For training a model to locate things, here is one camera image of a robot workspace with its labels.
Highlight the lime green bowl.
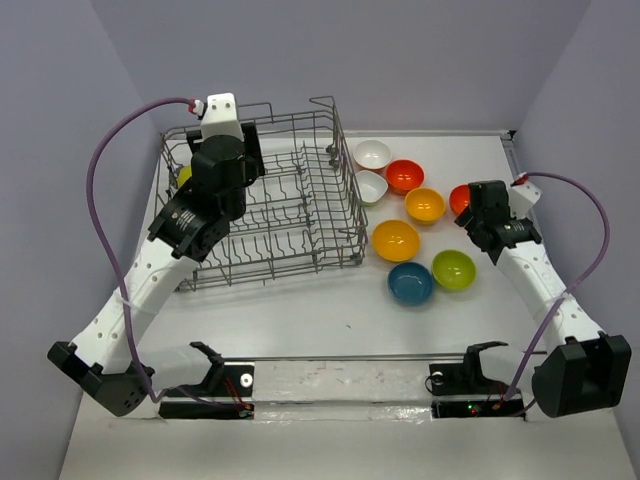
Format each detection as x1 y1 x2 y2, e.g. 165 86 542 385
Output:
432 249 477 291
176 164 192 189

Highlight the orange-red bowl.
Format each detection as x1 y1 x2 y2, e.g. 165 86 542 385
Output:
385 159 425 195
449 184 470 216

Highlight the yellow bowl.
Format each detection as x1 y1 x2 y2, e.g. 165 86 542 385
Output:
372 219 421 263
404 188 446 225

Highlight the grey wire dish rack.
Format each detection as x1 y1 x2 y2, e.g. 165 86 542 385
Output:
178 96 368 291

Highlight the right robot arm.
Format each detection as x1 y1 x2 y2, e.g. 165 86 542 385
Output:
455 174 632 418

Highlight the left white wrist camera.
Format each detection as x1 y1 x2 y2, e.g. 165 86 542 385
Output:
200 93 244 141

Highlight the square white bowl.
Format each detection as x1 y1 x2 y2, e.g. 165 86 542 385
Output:
355 170 388 206

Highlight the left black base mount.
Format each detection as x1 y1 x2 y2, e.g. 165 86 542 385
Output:
158 361 255 420

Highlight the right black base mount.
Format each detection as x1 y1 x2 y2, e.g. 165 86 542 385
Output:
424 341 532 419

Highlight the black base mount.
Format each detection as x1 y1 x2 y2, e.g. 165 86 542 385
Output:
424 341 532 419
158 361 255 420

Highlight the round white bowl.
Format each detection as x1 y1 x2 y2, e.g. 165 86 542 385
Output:
353 140 392 171

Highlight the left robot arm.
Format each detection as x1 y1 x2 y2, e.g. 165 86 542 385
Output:
47 122 265 417

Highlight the blue bowl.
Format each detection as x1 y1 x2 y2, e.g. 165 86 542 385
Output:
387 262 435 307

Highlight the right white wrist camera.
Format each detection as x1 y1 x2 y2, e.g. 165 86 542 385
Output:
508 173 542 219

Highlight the metal rail at front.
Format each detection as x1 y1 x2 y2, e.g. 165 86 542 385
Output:
224 353 464 362

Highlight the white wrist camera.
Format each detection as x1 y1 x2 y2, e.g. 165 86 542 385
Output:
200 93 244 141
508 173 542 219

